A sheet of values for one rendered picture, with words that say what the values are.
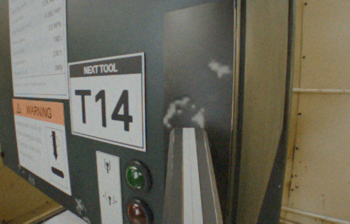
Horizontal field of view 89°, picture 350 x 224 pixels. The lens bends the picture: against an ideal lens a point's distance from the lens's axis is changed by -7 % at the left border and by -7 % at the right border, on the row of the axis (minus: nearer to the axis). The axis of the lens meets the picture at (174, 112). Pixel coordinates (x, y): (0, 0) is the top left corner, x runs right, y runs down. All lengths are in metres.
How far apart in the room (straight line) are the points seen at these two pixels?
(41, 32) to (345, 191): 1.28
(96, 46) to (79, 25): 0.03
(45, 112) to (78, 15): 0.12
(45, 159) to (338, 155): 1.16
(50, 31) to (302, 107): 1.08
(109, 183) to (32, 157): 0.17
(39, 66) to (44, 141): 0.09
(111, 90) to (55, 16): 0.12
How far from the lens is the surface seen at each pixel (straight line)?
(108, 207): 0.20
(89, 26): 0.19
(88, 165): 0.21
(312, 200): 1.28
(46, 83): 0.26
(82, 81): 0.19
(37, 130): 0.30
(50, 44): 0.25
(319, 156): 1.19
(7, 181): 1.49
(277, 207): 0.91
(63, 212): 1.73
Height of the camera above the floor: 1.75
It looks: 7 degrees down
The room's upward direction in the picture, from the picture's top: straight up
